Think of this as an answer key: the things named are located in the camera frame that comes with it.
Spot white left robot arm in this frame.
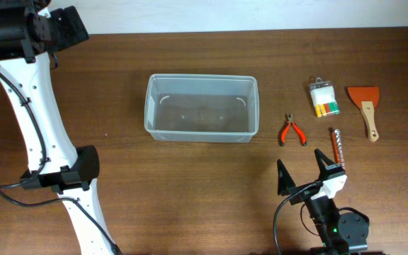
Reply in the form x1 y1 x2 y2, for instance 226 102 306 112
0 1 120 254

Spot red handled pliers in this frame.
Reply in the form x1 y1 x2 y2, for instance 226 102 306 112
278 113 307 147

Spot clear plastic container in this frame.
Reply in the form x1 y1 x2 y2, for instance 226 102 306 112
144 74 260 143

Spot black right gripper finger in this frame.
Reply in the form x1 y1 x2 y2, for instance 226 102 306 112
314 149 334 170
277 159 296 196

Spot red scraper with wooden handle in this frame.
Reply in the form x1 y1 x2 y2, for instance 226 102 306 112
347 86 380 142

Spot masonry drill bit red case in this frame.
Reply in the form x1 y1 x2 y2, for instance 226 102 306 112
331 129 346 169

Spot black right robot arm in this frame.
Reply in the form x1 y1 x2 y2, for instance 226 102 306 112
273 149 370 254

